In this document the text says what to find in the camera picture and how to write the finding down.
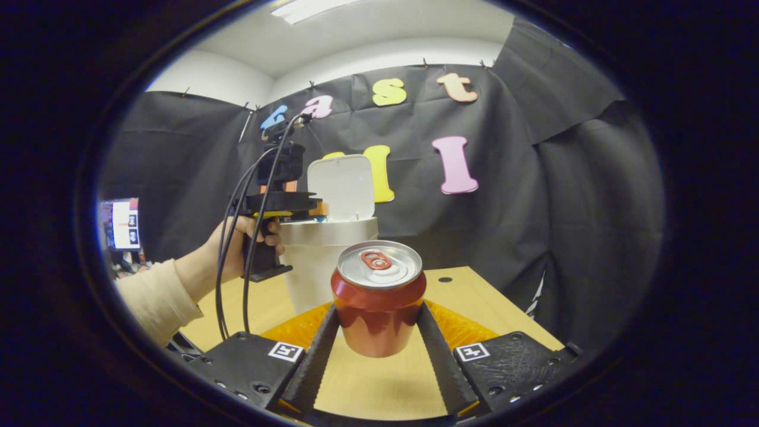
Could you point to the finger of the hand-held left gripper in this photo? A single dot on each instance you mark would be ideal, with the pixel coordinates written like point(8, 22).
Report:
point(278, 203)
point(278, 187)

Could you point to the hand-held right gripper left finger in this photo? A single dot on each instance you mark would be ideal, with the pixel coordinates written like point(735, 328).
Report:
point(311, 362)

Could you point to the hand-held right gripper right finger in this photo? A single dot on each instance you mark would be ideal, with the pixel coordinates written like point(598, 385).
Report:
point(442, 362)

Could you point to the white desktop garbage bin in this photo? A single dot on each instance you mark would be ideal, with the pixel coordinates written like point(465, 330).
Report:
point(314, 267)

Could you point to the red pop can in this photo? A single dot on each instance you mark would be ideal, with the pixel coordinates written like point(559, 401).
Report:
point(379, 296)

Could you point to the wooden desktop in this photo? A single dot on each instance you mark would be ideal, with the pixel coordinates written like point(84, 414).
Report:
point(379, 385)

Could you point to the computer monitor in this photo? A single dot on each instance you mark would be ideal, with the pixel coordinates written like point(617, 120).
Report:
point(124, 224)

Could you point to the long ceiling light panel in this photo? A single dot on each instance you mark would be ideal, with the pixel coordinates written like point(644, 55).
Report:
point(311, 9)

